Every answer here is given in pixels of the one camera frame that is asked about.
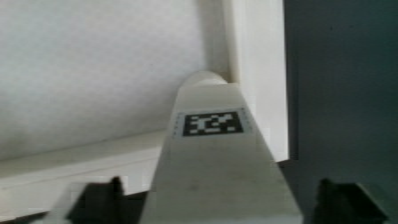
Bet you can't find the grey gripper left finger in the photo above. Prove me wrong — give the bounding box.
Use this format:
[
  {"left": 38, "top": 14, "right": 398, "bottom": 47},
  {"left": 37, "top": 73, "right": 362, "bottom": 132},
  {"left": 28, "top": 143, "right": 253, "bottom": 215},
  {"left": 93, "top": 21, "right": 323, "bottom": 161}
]
[{"left": 40, "top": 175, "right": 129, "bottom": 224}]

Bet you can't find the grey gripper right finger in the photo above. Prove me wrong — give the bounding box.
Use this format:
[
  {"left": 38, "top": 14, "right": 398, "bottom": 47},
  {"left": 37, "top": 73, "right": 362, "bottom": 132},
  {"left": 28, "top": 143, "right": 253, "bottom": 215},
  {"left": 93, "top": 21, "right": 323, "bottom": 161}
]
[{"left": 307, "top": 178, "right": 390, "bottom": 224}]

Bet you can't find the white desk leg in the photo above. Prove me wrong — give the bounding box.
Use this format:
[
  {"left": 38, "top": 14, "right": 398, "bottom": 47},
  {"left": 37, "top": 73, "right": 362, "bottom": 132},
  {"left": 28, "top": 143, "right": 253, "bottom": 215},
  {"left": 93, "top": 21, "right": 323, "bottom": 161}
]
[{"left": 138, "top": 71, "right": 303, "bottom": 224}]

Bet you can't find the white desk top panel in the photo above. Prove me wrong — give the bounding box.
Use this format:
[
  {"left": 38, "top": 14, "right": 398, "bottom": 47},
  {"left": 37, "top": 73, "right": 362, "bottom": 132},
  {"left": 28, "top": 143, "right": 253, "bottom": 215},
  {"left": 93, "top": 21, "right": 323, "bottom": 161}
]
[{"left": 0, "top": 0, "right": 289, "bottom": 222}]

